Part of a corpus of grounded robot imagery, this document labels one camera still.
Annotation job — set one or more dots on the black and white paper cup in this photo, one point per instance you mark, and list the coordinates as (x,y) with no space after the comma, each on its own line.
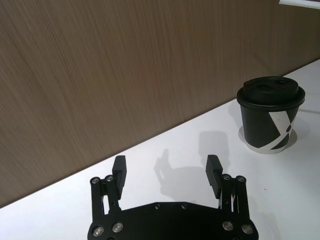
(257,127)

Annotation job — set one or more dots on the black plastic cup lid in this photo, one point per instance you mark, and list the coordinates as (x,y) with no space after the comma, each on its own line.
(270,93)

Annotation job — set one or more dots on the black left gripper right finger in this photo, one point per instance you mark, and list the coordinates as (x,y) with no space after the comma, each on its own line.
(213,175)

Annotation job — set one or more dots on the white flat sheet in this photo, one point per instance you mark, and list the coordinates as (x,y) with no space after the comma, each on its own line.
(303,3)

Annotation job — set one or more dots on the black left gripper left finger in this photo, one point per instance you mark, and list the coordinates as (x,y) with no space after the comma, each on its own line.
(119,175)

